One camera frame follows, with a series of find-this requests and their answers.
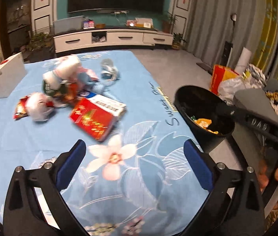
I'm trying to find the red yellow shopping bag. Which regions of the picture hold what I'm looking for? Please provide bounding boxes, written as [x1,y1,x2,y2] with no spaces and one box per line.
[209,64,240,95]

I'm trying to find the green snack packet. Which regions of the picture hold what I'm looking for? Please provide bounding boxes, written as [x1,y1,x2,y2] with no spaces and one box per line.
[41,81,63,96]

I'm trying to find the crumpled grey-white plastic wrapper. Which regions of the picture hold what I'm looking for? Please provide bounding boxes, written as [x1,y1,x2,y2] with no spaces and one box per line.
[100,58,121,81]

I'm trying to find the dark floor board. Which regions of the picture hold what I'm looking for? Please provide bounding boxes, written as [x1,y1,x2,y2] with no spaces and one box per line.
[196,61,214,73]

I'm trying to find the yellow black cloth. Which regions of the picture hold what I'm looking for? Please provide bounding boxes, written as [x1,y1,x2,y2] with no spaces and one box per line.
[265,91,278,116]

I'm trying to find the grey panel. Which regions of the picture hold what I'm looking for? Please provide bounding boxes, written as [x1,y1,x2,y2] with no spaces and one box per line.
[53,15,85,33]

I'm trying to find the white plastic bag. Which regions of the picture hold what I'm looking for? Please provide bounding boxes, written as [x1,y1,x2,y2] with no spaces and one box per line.
[218,75,252,105]

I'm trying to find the leafy plant on black stand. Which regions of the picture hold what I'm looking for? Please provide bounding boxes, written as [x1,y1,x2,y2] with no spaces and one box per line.
[27,31,55,62]

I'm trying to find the upright vacuum cleaner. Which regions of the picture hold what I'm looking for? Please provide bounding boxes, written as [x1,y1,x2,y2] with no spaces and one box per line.
[219,13,237,65]

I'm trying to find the white cardboard box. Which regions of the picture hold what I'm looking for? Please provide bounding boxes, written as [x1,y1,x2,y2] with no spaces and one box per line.
[0,52,27,99]

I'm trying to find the cardboard package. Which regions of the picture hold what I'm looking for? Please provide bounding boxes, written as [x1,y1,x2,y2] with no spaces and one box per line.
[134,17,153,28]

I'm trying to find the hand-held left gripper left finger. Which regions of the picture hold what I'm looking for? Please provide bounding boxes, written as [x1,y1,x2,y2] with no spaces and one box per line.
[3,139,90,236]

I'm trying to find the white TV cabinet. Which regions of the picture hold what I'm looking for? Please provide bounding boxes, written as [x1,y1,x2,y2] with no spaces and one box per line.
[53,27,174,54]

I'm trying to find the red snack bag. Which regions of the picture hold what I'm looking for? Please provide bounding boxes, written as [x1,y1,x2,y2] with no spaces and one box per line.
[13,95,35,121]

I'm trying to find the dark display cabinet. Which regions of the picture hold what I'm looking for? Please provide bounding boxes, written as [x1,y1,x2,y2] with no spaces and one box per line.
[0,0,33,54]

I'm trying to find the blue wipe cloth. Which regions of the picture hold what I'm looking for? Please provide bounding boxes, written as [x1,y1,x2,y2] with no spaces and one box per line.
[76,72,110,95]

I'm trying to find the tall potted plant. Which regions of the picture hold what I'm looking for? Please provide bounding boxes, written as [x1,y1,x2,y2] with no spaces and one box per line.
[160,12,179,33]

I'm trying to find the small red snack packet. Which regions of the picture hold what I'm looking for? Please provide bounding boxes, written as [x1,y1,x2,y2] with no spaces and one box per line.
[63,82,80,101]

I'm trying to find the orange snack wrapper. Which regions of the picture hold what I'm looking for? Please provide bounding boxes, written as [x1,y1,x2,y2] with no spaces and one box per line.
[190,115,219,135]

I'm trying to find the blue floral tablecloth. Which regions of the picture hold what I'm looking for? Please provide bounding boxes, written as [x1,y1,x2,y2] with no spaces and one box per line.
[0,50,212,236]

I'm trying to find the small printed stands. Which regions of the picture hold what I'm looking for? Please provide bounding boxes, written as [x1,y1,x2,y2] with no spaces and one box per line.
[83,18,95,29]

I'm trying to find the red carton box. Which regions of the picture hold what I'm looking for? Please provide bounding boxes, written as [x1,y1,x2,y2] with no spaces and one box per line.
[69,98,120,142]

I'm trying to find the small potted plant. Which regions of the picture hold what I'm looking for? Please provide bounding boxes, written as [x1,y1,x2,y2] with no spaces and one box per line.
[172,33,187,50]

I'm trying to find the crumpled patterned cloth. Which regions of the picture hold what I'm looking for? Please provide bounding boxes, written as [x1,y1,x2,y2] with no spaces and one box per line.
[244,63,268,88]

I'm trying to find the grey chair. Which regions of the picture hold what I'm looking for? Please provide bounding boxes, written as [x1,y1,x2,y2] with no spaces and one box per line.
[232,77,278,172]

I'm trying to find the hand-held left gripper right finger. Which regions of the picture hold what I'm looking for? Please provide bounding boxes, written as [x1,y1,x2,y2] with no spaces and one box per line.
[181,139,267,236]

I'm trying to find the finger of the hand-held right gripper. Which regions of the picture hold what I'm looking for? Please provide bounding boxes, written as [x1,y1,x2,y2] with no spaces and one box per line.
[215,103,238,121]

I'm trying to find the white blue toothpaste box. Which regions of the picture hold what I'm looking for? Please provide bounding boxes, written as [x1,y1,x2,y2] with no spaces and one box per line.
[79,91,127,118]

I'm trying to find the white paper roll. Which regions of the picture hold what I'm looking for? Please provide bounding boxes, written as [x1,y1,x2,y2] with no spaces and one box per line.
[235,47,252,73]

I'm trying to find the black trash bin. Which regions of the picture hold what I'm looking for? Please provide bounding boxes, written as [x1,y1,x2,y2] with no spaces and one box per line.
[173,85,236,154]

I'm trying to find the grey curtain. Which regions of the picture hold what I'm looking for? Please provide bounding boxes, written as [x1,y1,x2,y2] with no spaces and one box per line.
[187,0,269,62]

